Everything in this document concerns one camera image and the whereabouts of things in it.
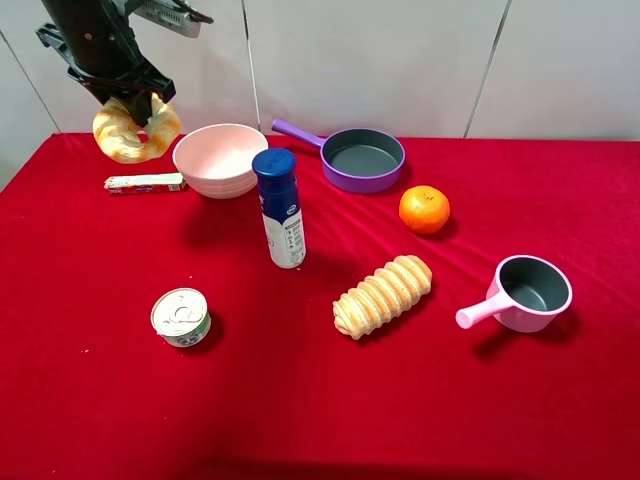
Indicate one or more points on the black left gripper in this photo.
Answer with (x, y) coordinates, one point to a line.
(99, 46)

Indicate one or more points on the green red toothpaste box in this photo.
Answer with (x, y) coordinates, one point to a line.
(168, 182)

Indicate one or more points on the orange mandarin fruit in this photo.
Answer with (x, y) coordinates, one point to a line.
(424, 209)

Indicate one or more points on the blue white milk bottle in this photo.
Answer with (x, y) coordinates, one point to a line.
(280, 206)

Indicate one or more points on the long ridged bread loaf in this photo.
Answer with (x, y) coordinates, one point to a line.
(379, 298)

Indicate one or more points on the small tin can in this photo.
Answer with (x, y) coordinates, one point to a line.
(181, 317)

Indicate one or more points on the pink ribbed bowl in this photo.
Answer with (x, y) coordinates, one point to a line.
(216, 160)

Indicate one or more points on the pink toy saucepan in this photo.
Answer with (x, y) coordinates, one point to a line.
(526, 293)

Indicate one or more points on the ring shaped croissant bread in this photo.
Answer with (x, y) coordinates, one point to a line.
(125, 142)

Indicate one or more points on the purple toy frying pan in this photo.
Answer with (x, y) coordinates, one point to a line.
(356, 160)

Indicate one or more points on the red velvet tablecloth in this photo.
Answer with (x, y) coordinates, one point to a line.
(89, 390)

